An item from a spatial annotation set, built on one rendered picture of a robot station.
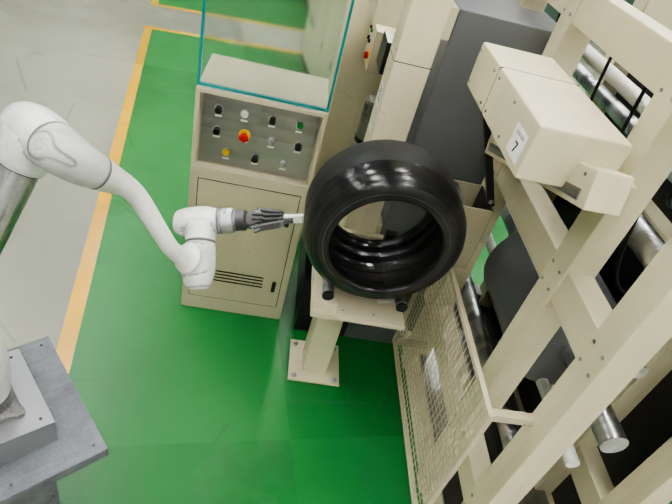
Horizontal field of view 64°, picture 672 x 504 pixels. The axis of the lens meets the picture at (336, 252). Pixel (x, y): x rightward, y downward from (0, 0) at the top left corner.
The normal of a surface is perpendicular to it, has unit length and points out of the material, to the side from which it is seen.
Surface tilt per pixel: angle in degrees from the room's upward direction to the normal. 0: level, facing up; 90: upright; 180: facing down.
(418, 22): 90
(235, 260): 90
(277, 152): 90
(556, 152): 90
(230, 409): 0
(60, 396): 0
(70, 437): 0
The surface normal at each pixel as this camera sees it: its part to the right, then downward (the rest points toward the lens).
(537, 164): 0.01, 0.63
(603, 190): 0.07, 0.36
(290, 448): 0.22, -0.76
